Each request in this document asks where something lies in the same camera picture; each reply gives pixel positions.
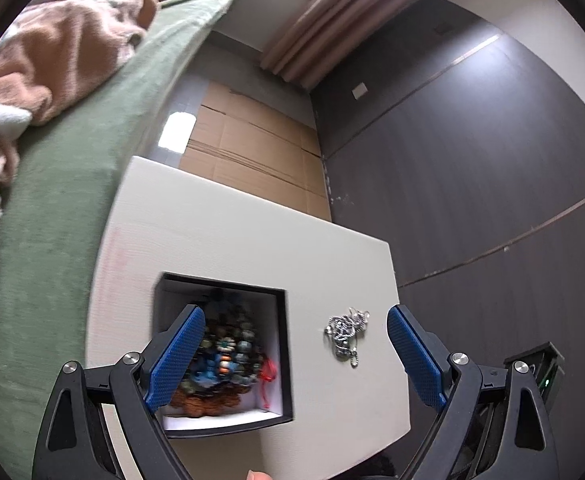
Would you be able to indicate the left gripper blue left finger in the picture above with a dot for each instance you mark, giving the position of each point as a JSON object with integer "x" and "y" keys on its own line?
{"x": 167, "y": 356}

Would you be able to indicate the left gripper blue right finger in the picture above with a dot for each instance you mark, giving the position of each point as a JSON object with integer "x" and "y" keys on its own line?
{"x": 423, "y": 356}

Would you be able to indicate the silver chain jewelry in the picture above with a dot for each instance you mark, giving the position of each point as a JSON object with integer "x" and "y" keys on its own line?
{"x": 343, "y": 331}

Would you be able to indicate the colourful beaded jewelry pile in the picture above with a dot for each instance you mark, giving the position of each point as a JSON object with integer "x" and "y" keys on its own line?
{"x": 226, "y": 366}

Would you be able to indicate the black square jewelry box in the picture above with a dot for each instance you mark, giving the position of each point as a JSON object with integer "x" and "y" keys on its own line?
{"x": 268, "y": 307}

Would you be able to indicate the person's left hand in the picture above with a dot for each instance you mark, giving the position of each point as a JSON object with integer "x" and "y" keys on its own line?
{"x": 257, "y": 475}

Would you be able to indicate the white foam board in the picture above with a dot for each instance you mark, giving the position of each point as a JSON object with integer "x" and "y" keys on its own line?
{"x": 317, "y": 294}

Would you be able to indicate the red tassel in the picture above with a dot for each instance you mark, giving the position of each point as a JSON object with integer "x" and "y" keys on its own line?
{"x": 268, "y": 373}

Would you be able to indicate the flattened cardboard sheet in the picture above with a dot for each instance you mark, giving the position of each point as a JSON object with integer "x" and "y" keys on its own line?
{"x": 245, "y": 144}

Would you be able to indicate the pink fleece blanket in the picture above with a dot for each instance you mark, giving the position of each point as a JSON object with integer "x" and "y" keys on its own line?
{"x": 56, "y": 53}

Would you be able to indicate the brown pink curtain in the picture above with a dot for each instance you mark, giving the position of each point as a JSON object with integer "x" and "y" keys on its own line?
{"x": 310, "y": 45}

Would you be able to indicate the white wall socket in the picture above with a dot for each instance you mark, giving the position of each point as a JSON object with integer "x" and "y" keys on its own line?
{"x": 359, "y": 90}

